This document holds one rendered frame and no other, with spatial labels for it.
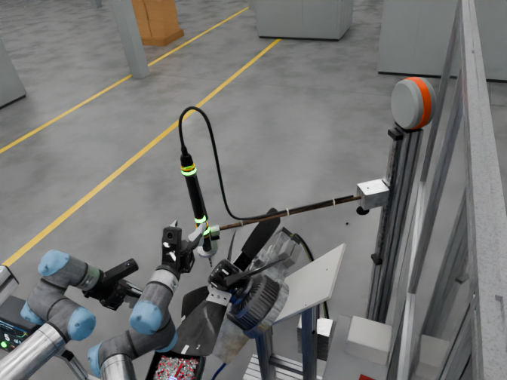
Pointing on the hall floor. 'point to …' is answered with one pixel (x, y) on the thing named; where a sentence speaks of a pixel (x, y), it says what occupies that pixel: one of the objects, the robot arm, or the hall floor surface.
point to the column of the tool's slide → (394, 223)
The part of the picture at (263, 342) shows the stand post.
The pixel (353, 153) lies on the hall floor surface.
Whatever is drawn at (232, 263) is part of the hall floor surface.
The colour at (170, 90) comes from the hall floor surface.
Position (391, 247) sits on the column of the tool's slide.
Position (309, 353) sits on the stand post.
